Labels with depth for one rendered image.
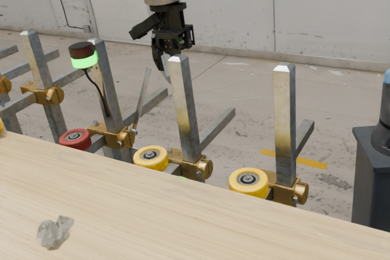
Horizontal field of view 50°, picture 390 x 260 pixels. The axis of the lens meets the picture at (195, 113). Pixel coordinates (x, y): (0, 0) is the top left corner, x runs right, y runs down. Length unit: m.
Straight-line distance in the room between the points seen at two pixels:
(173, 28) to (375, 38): 2.68
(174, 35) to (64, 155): 0.40
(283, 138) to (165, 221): 0.30
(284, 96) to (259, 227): 0.26
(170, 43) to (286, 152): 0.38
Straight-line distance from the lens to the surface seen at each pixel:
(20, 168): 1.09
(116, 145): 1.19
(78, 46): 1.06
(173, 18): 1.00
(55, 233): 0.85
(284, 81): 0.83
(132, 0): 4.64
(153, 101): 1.36
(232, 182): 0.86
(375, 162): 1.47
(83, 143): 1.12
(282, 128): 0.88
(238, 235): 0.76
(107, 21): 5.01
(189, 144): 1.03
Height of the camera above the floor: 1.43
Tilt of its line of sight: 28 degrees down
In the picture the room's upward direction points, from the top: 8 degrees counter-clockwise
